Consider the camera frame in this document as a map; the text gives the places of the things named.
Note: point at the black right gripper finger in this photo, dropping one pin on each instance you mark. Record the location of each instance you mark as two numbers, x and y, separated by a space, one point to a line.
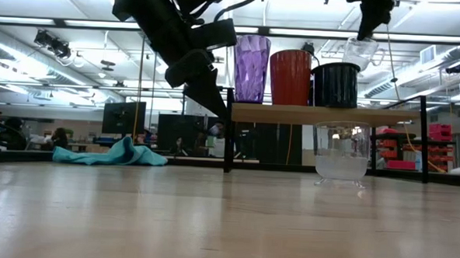
373 16

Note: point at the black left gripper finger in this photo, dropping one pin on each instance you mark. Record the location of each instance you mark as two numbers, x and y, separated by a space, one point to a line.
208 95

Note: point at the large clear footed cup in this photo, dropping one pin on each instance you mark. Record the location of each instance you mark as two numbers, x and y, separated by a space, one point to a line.
359 53

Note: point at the purple faceted plastic cup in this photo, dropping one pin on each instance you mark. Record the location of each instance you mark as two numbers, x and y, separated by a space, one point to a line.
251 71

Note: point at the dark blue enamel mug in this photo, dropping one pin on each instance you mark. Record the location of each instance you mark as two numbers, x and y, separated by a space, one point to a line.
335 87

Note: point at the red plastic cup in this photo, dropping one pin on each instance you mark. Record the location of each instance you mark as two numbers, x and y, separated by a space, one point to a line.
290 79

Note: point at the wooden shelf with black legs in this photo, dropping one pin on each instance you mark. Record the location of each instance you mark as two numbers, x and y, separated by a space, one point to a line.
293 114

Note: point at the black computer monitor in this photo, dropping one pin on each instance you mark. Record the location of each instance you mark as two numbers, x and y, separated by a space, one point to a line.
123 118

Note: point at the teal cloth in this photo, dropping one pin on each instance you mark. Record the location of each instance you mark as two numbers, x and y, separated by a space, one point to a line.
112 155

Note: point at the red storage bins rack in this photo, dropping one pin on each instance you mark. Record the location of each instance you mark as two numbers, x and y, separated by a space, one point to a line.
440 132

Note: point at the small clear footed cup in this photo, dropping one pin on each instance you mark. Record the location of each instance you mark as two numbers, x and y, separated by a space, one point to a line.
341 167

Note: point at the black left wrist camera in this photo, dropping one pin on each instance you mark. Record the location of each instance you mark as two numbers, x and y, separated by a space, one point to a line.
214 33

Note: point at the black ceiling-mounted camera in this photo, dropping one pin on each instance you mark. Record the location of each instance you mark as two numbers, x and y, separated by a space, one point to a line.
307 48
53 43

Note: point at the black overhead frame bar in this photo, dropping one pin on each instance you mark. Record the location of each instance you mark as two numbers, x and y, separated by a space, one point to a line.
83 23

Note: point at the black table edge rail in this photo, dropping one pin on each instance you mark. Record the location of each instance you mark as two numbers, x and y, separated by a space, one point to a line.
19 156

